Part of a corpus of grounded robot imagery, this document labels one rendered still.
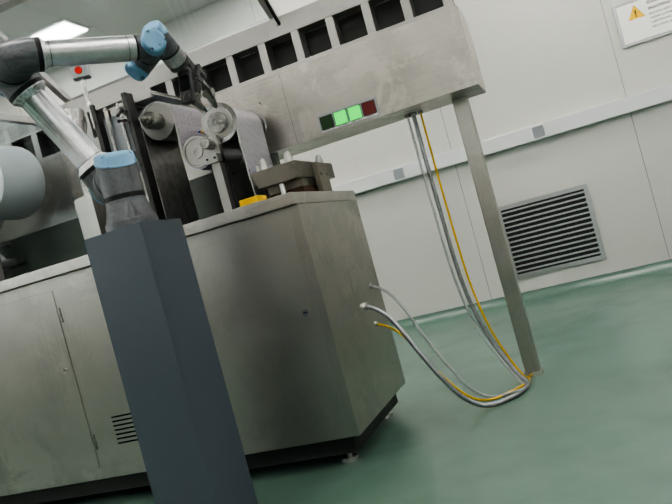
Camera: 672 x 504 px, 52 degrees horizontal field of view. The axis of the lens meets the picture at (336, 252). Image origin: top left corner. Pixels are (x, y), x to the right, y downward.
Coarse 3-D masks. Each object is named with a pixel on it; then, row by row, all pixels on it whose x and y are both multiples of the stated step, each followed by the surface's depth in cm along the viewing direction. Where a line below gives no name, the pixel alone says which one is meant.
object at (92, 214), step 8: (80, 128) 285; (88, 192) 287; (80, 200) 285; (88, 200) 284; (80, 208) 285; (88, 208) 284; (96, 208) 284; (104, 208) 289; (80, 216) 286; (88, 216) 284; (96, 216) 283; (104, 216) 288; (80, 224) 286; (88, 224) 285; (96, 224) 284; (104, 224) 286; (88, 232) 285; (96, 232) 284; (104, 232) 285
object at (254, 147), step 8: (240, 136) 254; (248, 136) 260; (256, 136) 267; (264, 136) 274; (240, 144) 253; (248, 144) 258; (256, 144) 265; (264, 144) 272; (248, 152) 257; (256, 152) 263; (264, 152) 270; (248, 160) 255; (256, 160) 261; (248, 168) 253
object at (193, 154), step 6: (192, 138) 258; (198, 138) 258; (186, 144) 259; (192, 144) 259; (198, 144) 258; (186, 150) 260; (192, 150) 259; (198, 150) 258; (204, 150) 258; (186, 156) 261; (192, 156) 260; (198, 156) 258; (204, 156) 258; (186, 162) 260; (192, 162) 260; (198, 162) 259; (204, 162) 258
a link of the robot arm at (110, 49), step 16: (144, 32) 204; (160, 32) 206; (0, 48) 190; (16, 48) 189; (32, 48) 190; (48, 48) 193; (64, 48) 195; (80, 48) 197; (96, 48) 199; (112, 48) 201; (128, 48) 203; (144, 48) 205; (160, 48) 206; (0, 64) 190; (16, 64) 190; (32, 64) 192; (48, 64) 195; (64, 64) 197; (80, 64) 200; (16, 80) 195
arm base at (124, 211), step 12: (132, 192) 196; (144, 192) 201; (108, 204) 196; (120, 204) 195; (132, 204) 195; (144, 204) 198; (108, 216) 196; (120, 216) 194; (132, 216) 195; (144, 216) 195; (156, 216) 200; (108, 228) 195
